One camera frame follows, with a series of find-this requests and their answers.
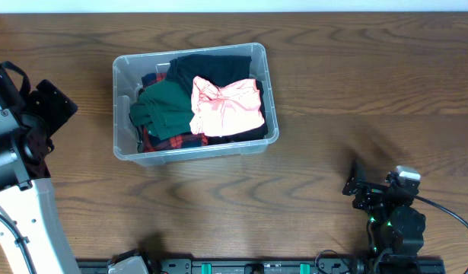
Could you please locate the black garment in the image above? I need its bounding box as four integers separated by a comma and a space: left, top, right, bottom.
208, 81, 269, 145

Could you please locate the pink garment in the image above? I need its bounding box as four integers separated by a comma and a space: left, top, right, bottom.
189, 76, 265, 137

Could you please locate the dark navy garment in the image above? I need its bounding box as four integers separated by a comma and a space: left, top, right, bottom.
166, 54, 252, 97

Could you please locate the clear plastic storage container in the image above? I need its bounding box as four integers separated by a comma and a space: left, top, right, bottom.
113, 43, 279, 167

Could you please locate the dark green garment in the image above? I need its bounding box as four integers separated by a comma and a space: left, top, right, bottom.
129, 80, 193, 139

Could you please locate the red navy plaid shirt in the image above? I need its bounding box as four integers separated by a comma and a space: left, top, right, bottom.
140, 72, 210, 153

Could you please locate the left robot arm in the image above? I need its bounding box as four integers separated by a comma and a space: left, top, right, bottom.
0, 62, 80, 273

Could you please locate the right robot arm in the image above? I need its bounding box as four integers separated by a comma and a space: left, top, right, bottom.
342, 161, 426, 273

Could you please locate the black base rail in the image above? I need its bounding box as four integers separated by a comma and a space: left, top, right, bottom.
77, 250, 446, 274

